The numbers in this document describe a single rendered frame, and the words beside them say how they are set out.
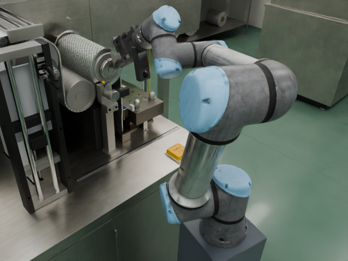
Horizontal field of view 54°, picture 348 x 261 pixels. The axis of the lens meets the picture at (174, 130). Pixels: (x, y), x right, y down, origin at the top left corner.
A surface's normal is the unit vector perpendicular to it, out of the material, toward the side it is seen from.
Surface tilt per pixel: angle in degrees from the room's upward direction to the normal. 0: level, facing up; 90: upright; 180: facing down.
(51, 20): 90
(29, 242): 0
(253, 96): 64
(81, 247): 90
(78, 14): 90
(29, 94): 90
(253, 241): 0
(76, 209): 0
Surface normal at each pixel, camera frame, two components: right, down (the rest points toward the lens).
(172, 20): 0.58, -0.22
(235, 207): 0.29, 0.55
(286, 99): 0.52, 0.29
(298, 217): 0.04, -0.83
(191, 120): -0.93, 0.04
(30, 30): 0.71, 0.42
